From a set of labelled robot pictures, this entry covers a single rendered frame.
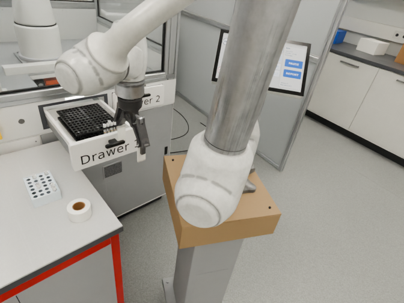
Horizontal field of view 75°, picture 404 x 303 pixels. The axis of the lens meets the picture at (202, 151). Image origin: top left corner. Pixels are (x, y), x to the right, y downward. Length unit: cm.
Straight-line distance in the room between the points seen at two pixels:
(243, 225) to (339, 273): 125
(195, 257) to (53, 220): 50
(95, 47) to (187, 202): 39
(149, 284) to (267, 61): 141
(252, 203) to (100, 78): 58
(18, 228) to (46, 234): 9
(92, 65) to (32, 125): 70
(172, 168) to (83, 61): 48
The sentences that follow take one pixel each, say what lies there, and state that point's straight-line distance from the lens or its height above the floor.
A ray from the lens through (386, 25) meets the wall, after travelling 411.
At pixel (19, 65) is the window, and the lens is 122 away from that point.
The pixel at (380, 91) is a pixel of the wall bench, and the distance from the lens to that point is 342.
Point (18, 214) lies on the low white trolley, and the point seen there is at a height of 76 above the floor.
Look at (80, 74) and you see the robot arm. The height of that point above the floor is 125.
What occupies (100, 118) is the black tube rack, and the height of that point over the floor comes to 90.
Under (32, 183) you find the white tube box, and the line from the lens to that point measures 107.
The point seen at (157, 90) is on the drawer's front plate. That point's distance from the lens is 146.
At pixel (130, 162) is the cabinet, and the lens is 161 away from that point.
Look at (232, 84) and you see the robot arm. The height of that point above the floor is 130.
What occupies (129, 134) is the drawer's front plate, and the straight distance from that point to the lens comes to 105.
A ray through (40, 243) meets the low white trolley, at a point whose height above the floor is 76.
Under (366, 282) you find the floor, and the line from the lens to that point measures 210.
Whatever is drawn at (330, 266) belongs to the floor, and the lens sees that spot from 204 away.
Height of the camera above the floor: 146
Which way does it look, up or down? 34 degrees down
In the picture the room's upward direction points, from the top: 9 degrees clockwise
